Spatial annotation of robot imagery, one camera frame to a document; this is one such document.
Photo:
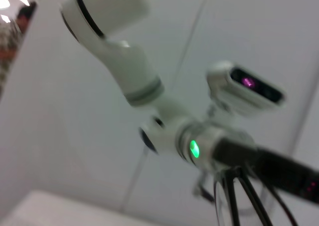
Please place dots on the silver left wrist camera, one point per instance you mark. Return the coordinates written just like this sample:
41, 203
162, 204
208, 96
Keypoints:
239, 96

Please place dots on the person with dark hair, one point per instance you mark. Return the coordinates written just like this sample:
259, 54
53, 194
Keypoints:
25, 16

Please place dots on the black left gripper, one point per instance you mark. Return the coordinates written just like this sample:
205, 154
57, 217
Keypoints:
274, 166

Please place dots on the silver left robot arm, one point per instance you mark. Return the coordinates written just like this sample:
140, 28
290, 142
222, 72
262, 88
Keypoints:
129, 66

